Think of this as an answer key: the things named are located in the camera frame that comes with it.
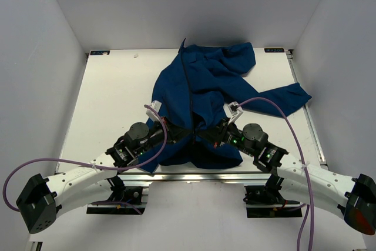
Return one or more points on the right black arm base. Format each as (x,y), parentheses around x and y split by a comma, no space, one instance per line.
(266,202)

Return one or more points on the blue jacket with black lining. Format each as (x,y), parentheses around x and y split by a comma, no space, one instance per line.
(193,90)

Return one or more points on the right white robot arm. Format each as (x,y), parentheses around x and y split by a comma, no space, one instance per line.
(352,199)

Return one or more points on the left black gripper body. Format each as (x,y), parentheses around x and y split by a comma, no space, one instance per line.
(156,136)

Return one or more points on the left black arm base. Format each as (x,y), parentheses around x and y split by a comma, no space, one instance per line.
(127,197)

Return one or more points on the left blue table label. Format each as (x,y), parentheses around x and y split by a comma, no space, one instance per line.
(99,53)

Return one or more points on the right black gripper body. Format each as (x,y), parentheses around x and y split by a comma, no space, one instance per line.
(226,134)

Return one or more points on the blue table label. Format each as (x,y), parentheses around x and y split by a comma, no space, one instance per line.
(99,53)
(274,50)

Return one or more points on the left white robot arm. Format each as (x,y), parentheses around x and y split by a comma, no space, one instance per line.
(43,200)

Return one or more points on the white front panel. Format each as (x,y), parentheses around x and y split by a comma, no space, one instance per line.
(178,216)

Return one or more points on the right blue table label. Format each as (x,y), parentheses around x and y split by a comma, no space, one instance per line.
(274,50)

